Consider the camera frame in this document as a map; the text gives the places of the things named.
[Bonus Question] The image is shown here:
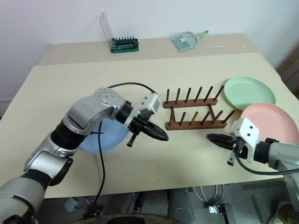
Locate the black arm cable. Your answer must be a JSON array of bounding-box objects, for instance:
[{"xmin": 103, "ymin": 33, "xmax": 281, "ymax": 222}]
[
  {"xmin": 235, "ymin": 139, "xmax": 299, "ymax": 175},
  {"xmin": 90, "ymin": 82, "xmax": 157, "ymax": 213}
]

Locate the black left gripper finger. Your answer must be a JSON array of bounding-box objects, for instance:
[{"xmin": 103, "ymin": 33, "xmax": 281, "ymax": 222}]
[
  {"xmin": 142, "ymin": 119, "xmax": 169, "ymax": 139},
  {"xmin": 139, "ymin": 126, "xmax": 170, "ymax": 142}
]

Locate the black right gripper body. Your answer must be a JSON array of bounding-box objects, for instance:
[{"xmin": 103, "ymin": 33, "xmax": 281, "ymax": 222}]
[{"xmin": 227, "ymin": 137, "xmax": 249, "ymax": 166}]

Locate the grey rounded cylinder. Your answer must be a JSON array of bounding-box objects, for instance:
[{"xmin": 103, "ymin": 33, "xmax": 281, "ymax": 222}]
[{"xmin": 167, "ymin": 188, "xmax": 194, "ymax": 222}]

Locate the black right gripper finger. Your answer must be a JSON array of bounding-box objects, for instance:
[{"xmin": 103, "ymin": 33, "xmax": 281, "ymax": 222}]
[
  {"xmin": 206, "ymin": 137, "xmax": 234, "ymax": 150},
  {"xmin": 206, "ymin": 133, "xmax": 235, "ymax": 144}
]

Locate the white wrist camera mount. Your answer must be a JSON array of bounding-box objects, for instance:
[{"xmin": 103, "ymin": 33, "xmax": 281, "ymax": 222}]
[
  {"xmin": 123, "ymin": 92, "xmax": 161, "ymax": 128},
  {"xmin": 229, "ymin": 117, "xmax": 261, "ymax": 165}
]

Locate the clear plastic rod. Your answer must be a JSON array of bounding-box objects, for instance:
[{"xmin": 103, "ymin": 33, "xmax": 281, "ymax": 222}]
[{"xmin": 206, "ymin": 44, "xmax": 247, "ymax": 49}]

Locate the green screwdriver bit set case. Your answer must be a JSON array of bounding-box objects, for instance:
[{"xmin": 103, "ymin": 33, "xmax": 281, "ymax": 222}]
[{"xmin": 100, "ymin": 11, "xmax": 140, "ymax": 54}]

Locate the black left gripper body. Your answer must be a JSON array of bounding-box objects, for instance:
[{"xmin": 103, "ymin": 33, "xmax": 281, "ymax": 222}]
[{"xmin": 126, "ymin": 113, "xmax": 152, "ymax": 148}]

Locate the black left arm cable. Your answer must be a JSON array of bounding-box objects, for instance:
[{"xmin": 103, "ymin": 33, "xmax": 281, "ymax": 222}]
[{"xmin": 90, "ymin": 82, "xmax": 157, "ymax": 213}]

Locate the pink plate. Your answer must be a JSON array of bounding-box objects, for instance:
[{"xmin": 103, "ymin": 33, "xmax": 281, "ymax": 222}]
[{"xmin": 240, "ymin": 103, "xmax": 299, "ymax": 144}]

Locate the white cable loop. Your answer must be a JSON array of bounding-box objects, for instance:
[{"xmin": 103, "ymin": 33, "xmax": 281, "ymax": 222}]
[{"xmin": 192, "ymin": 185, "xmax": 225, "ymax": 203}]

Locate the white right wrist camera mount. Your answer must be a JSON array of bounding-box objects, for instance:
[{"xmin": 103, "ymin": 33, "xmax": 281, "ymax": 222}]
[{"xmin": 229, "ymin": 117, "xmax": 261, "ymax": 165}]

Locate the green plate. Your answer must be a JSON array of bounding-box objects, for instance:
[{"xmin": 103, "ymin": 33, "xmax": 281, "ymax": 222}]
[{"xmin": 223, "ymin": 77, "xmax": 277, "ymax": 112}]

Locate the wooden dish rack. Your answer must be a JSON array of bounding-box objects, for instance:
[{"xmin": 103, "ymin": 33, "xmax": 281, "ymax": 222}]
[{"xmin": 163, "ymin": 85, "xmax": 236, "ymax": 131}]

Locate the black metal bracket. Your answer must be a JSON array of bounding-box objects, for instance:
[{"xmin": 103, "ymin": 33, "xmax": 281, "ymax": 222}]
[{"xmin": 206, "ymin": 203, "xmax": 231, "ymax": 224}]

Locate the small grey box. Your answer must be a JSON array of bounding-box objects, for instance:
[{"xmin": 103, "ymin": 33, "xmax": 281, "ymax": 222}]
[{"xmin": 64, "ymin": 198, "xmax": 81, "ymax": 212}]

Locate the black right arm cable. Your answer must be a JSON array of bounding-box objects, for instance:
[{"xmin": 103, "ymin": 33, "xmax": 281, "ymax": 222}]
[{"xmin": 235, "ymin": 139, "xmax": 299, "ymax": 175}]

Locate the blue plate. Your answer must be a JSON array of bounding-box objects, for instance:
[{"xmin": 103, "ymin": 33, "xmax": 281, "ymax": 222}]
[{"xmin": 79, "ymin": 117, "xmax": 129, "ymax": 154}]

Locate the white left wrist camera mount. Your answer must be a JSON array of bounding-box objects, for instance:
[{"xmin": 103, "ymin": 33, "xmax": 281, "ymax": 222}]
[{"xmin": 123, "ymin": 92, "xmax": 161, "ymax": 128}]

